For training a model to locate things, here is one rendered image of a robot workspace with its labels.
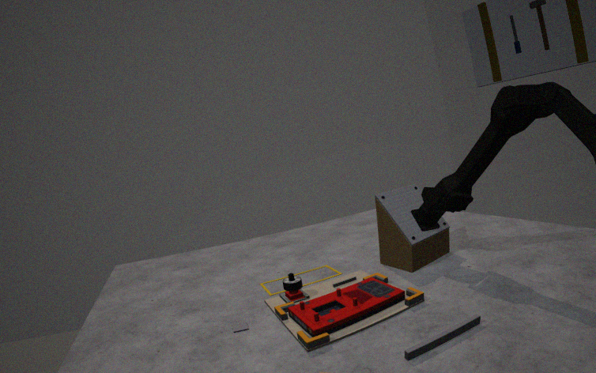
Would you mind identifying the black tyre with grey rim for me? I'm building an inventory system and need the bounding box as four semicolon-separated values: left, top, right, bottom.
283;277;303;292

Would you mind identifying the dark grey long bar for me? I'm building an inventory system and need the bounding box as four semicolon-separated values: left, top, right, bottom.
404;314;481;361

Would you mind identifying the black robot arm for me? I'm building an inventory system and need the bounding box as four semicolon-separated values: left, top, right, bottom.
411;82;596;232

